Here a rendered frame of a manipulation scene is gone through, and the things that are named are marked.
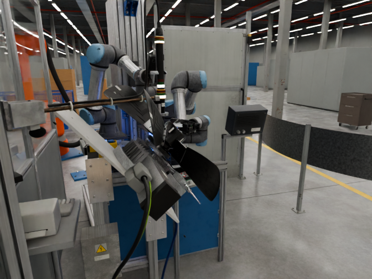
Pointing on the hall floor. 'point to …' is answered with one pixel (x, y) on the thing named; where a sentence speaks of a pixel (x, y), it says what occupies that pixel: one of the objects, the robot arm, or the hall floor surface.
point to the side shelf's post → (55, 264)
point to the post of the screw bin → (176, 244)
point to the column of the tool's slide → (11, 220)
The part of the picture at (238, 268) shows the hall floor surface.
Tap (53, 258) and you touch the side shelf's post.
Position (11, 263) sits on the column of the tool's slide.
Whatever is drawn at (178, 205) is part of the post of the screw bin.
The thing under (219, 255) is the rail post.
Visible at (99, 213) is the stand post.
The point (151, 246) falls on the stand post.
